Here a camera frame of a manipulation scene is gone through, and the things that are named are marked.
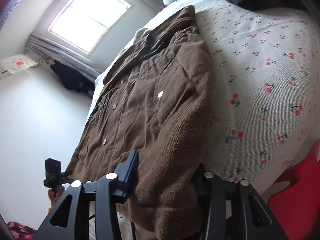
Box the brown button jacket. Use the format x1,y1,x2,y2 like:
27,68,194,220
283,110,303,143
68,6,214,239

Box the hanging black clothes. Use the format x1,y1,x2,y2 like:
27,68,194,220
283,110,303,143
50,61,94,93

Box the left hand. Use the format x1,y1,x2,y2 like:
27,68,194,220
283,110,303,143
48,186,65,209

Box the red plastic stool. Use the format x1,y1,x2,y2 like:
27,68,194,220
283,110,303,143
267,153,319,239

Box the left grey curtain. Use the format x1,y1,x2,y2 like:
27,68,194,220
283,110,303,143
25,32,103,79

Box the cherry print cloth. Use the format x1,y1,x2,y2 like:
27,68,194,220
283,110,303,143
191,0,319,194

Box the window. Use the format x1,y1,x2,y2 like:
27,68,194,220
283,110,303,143
48,0,131,55

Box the light blue bed sheet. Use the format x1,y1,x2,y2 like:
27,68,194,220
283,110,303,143
86,0,214,122

